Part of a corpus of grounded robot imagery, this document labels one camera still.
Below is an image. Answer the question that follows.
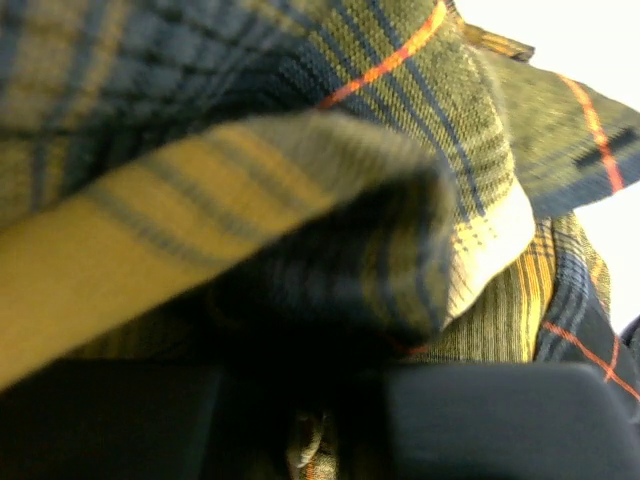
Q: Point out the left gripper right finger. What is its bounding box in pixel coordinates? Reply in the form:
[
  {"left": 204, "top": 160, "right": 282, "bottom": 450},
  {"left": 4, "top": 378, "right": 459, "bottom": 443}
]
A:
[{"left": 349, "top": 365, "right": 639, "bottom": 479}]

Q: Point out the yellow plaid shirt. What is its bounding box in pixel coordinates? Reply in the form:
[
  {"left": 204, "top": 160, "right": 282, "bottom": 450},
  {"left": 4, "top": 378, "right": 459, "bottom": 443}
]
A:
[{"left": 1, "top": 1, "right": 639, "bottom": 479}]

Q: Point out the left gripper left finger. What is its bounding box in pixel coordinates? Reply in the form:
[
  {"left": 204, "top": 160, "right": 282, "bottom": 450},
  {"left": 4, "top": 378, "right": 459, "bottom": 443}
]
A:
[{"left": 1, "top": 362, "right": 289, "bottom": 479}]

